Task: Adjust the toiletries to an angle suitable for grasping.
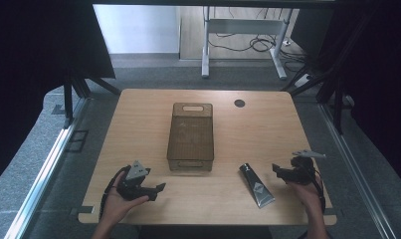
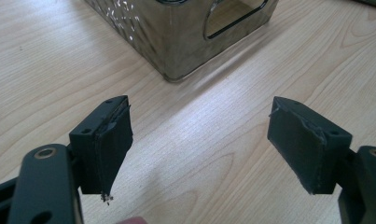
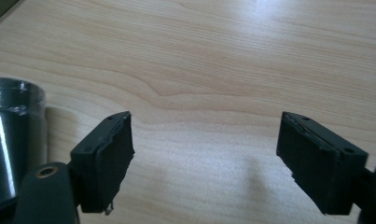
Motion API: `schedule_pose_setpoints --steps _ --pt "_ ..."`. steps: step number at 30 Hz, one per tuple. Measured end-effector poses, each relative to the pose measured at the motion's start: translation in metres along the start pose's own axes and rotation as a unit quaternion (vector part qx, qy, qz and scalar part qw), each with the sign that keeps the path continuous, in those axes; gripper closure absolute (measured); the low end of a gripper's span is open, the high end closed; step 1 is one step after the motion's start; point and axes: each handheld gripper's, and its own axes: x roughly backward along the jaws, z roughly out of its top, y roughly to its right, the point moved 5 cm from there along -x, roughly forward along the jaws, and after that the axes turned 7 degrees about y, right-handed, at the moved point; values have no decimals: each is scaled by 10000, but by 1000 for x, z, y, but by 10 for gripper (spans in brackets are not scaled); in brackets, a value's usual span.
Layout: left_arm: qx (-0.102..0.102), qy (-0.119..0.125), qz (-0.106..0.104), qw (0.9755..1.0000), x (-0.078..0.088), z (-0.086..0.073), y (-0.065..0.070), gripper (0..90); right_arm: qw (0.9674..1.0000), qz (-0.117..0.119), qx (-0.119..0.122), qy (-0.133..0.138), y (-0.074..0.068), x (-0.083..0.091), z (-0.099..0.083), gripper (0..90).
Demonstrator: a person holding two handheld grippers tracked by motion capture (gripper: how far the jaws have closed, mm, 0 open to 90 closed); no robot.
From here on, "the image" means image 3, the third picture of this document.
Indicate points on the glossy black cylindrical container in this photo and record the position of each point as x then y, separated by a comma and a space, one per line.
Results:
13, 140

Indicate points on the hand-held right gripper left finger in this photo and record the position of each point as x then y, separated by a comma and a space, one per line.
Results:
104, 168

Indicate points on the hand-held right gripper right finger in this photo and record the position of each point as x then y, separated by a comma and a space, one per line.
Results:
313, 165

